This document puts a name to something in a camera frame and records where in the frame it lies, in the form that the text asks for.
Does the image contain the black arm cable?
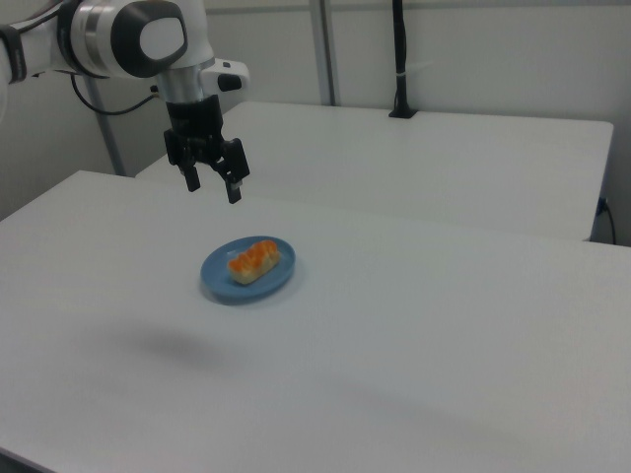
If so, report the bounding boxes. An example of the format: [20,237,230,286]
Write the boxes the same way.
[70,73,160,117]

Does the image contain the black camera stand pole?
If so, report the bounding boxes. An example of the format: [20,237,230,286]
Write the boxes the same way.
[387,0,418,120]

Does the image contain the orange glazed bread loaf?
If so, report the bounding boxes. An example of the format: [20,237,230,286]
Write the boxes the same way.
[226,239,281,286]

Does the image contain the blue oval plate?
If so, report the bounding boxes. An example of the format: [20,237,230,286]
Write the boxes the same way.
[199,236,298,306]

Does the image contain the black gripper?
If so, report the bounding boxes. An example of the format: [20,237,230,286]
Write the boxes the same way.
[164,95,250,205]

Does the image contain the black wall cable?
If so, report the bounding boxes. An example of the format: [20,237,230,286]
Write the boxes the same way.
[596,197,617,244]

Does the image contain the grey aluminium frame post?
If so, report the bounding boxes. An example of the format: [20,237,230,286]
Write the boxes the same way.
[84,76,128,177]
[310,0,342,106]

